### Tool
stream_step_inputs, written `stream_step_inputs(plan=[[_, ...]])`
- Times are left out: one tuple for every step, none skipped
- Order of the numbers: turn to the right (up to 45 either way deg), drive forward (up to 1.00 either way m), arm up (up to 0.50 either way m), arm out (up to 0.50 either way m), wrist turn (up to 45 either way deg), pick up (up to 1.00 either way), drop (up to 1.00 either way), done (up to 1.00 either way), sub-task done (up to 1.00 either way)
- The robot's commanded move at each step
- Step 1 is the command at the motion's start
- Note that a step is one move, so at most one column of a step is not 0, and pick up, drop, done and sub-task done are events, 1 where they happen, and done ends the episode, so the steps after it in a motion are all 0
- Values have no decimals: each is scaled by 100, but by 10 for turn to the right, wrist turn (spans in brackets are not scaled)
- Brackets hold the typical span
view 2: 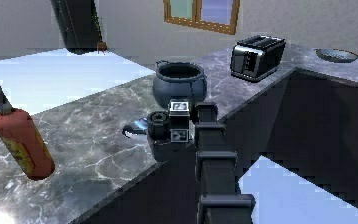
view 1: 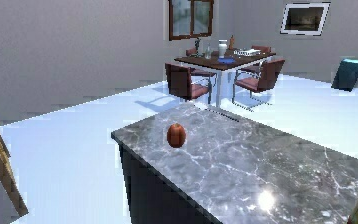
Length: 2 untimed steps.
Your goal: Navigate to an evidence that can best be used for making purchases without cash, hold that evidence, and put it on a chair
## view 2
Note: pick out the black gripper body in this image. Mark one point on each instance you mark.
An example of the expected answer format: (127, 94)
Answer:
(158, 125)

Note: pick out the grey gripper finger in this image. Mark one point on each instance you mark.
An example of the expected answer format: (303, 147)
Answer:
(141, 123)
(133, 132)

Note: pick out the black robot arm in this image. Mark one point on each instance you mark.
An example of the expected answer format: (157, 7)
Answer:
(217, 173)

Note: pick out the dark blue pot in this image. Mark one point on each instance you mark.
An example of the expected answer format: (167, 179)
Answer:
(178, 83)

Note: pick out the dark marble topped kitchen counter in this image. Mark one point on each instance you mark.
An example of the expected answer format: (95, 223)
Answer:
(87, 133)

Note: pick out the red bottle with black neck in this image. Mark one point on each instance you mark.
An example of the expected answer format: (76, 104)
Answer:
(22, 143)

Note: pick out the black toaster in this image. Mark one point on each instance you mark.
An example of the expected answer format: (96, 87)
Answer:
(255, 58)

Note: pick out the wooden framed window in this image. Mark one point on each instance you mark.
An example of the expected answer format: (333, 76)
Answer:
(202, 15)

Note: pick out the grey plate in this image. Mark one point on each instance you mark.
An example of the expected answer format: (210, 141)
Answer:
(337, 55)

